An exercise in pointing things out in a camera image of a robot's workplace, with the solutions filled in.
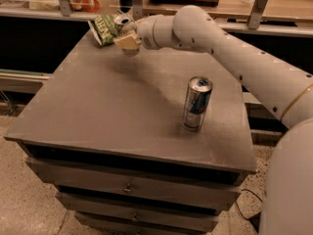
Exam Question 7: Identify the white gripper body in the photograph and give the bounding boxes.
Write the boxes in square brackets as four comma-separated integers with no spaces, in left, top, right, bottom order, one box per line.
[137,15,162,50]

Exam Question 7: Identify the white green 7up can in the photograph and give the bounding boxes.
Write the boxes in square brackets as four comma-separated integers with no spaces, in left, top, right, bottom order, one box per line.
[115,14,140,57]

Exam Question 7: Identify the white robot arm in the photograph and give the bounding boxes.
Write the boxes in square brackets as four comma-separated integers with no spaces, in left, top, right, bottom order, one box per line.
[114,5,313,235]

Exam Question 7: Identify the green jalapeno chip bag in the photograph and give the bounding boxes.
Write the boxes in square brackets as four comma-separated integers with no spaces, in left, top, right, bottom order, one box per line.
[88,14,120,46]

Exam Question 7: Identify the blue silver energy drink can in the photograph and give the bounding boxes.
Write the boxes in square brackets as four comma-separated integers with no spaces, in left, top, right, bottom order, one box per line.
[183,76,213,131]

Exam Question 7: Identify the grey drawer cabinet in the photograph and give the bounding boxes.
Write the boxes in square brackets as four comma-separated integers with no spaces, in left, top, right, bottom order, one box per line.
[6,35,256,235]

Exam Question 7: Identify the black floor power box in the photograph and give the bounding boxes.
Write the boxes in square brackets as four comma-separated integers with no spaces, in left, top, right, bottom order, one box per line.
[248,212,261,232]

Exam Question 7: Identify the metal shelf bracket middle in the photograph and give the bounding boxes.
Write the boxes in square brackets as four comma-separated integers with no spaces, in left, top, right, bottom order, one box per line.
[132,0,143,20]

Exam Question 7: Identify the metal shelf bracket right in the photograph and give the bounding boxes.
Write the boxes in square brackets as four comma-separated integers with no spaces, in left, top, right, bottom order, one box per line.
[247,0,268,29]

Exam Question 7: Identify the black floor cable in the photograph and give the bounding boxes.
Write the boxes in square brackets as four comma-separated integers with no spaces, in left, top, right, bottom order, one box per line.
[234,188,264,221]

